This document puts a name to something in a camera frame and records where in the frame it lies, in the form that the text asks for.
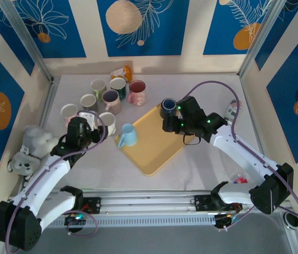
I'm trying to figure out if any yellow tray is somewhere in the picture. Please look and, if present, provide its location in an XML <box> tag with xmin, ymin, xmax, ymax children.
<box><xmin>115</xmin><ymin>104</ymin><xmax>200</xmax><ymax>177</ymax></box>

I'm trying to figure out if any light green mug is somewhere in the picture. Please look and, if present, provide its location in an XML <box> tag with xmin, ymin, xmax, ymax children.
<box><xmin>90</xmin><ymin>78</ymin><xmax>107</xmax><ymax>101</ymax></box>

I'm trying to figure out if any pink mug with silver rim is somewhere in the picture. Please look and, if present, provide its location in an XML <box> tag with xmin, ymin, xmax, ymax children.
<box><xmin>60</xmin><ymin>103</ymin><xmax>80</xmax><ymax>127</ymax></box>

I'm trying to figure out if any dark green mug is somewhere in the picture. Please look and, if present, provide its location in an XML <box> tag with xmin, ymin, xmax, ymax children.
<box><xmin>109</xmin><ymin>77</ymin><xmax>127</xmax><ymax>101</ymax></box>

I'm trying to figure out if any light blue mug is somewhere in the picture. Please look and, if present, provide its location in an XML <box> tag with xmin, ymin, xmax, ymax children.
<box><xmin>116</xmin><ymin>123</ymin><xmax>138</xmax><ymax>149</ymax></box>

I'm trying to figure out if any pink floral mug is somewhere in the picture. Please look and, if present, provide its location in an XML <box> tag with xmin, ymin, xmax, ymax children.
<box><xmin>126</xmin><ymin>80</ymin><xmax>147</xmax><ymax>106</ymax></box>

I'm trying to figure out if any white faceted mug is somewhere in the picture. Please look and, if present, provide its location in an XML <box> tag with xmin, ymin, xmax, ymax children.
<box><xmin>98</xmin><ymin>112</ymin><xmax>117</xmax><ymax>135</ymax></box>

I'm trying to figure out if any black round knob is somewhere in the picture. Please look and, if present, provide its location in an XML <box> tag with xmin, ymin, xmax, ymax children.
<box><xmin>283</xmin><ymin>213</ymin><xmax>298</xmax><ymax>230</ymax></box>

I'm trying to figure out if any iridescent mug with purple inside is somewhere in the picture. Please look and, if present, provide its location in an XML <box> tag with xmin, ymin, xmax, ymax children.
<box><xmin>101</xmin><ymin>89</ymin><xmax>122</xmax><ymax>116</ymax></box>

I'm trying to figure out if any aluminium front rail frame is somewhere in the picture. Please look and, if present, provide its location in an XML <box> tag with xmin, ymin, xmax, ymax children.
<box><xmin>2</xmin><ymin>189</ymin><xmax>290</xmax><ymax>219</ymax></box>

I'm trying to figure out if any navy blue mug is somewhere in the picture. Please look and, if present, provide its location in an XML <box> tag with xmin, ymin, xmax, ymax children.
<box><xmin>160</xmin><ymin>98</ymin><xmax>178</xmax><ymax>120</ymax></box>

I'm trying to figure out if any grey slotted cable duct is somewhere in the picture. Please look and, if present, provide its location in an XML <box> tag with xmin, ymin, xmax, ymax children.
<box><xmin>13</xmin><ymin>215</ymin><xmax>217</xmax><ymax>230</ymax></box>

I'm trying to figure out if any grey mug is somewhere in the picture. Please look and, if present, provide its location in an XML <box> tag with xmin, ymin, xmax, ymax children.
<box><xmin>79</xmin><ymin>94</ymin><xmax>99</xmax><ymax>111</ymax></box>

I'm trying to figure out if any white can with flag print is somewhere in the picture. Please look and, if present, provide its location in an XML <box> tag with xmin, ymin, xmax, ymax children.
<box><xmin>224</xmin><ymin>99</ymin><xmax>243</xmax><ymax>125</ymax></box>

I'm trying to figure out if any clear packet with red candy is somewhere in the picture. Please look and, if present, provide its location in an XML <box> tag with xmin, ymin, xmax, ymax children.
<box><xmin>232</xmin><ymin>173</ymin><xmax>248</xmax><ymax>185</ymax></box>

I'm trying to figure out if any grey plush koala toy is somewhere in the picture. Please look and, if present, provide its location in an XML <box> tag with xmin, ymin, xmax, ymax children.
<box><xmin>7</xmin><ymin>125</ymin><xmax>60</xmax><ymax>182</ymax></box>

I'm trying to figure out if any aluminium frame post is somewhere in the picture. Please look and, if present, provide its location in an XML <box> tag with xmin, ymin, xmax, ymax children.
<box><xmin>237</xmin><ymin>0</ymin><xmax>298</xmax><ymax>77</ymax></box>
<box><xmin>0</xmin><ymin>0</ymin><xmax>55</xmax><ymax>83</ymax></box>

